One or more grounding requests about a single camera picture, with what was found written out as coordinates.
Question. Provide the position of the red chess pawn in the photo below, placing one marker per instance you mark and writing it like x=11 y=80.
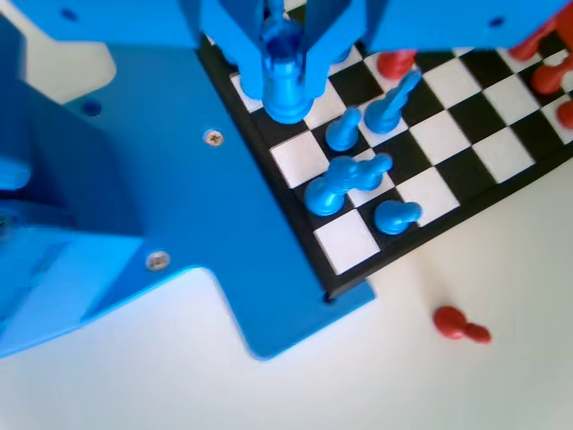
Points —
x=548 y=78
x=530 y=47
x=452 y=322
x=566 y=117

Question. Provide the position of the blue chess knight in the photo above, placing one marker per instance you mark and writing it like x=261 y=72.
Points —
x=382 y=114

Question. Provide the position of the silver plate screw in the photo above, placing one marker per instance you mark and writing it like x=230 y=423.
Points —
x=157 y=260
x=213 y=137

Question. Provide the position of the blue chess pawn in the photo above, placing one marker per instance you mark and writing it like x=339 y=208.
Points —
x=391 y=218
x=373 y=172
x=341 y=134

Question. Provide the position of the black white chessboard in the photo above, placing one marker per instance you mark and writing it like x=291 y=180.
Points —
x=452 y=148

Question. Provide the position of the blue chess rook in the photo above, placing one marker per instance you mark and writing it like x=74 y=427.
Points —
x=286 y=98

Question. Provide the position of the blue base plate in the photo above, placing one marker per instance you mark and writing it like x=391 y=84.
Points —
x=215 y=215

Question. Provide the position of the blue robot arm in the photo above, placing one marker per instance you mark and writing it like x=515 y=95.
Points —
x=67 y=188

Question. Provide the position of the red piece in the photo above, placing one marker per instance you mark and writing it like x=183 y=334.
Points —
x=394 y=65

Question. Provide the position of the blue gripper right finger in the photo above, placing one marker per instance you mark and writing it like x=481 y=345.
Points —
x=331 y=31

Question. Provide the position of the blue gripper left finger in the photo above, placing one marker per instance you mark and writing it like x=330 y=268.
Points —
x=237 y=36

